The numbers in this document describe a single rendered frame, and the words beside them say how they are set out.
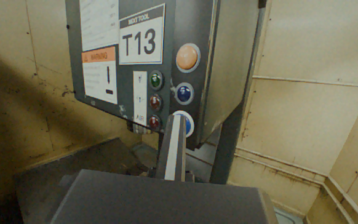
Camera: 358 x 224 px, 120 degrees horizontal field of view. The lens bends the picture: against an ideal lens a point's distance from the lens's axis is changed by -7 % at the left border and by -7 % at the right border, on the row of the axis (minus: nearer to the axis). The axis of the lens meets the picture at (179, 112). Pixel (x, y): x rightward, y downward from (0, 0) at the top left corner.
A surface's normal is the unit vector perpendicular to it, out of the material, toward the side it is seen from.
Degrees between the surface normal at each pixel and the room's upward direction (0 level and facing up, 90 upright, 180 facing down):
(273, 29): 90
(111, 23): 90
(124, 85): 90
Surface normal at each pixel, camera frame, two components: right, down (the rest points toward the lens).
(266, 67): -0.54, 0.17
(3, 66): 0.84, 0.21
